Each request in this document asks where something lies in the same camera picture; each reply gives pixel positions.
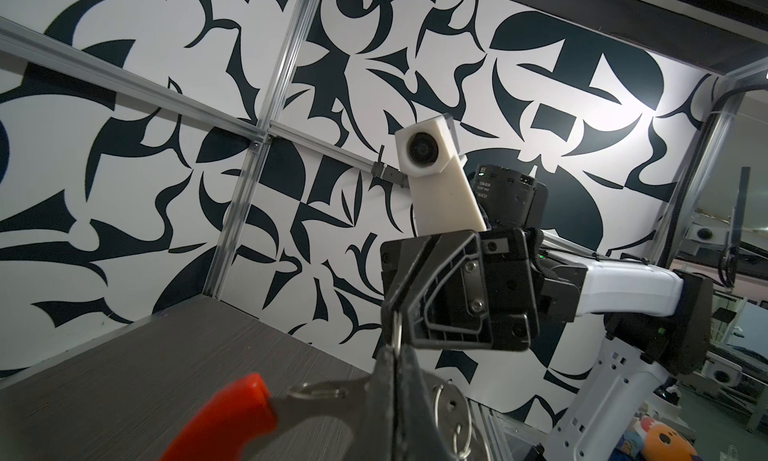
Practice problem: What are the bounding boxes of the orange plush toy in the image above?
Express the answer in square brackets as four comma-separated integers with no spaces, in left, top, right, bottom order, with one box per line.
[640,417,699,461]

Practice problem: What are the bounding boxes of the black wall hook rail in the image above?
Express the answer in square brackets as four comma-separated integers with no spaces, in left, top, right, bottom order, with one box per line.
[371,145,409,189]

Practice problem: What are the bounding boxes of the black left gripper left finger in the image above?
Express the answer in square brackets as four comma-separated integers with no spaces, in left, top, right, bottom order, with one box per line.
[353,346,396,460]

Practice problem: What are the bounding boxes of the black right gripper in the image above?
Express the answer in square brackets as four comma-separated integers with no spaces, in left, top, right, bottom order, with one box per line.
[380,228,579,351]

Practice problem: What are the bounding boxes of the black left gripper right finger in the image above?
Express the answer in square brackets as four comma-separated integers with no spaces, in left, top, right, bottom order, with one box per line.
[395,345,457,460]

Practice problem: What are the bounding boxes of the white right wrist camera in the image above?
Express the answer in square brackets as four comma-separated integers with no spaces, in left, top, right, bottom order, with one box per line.
[395,114,486,236]

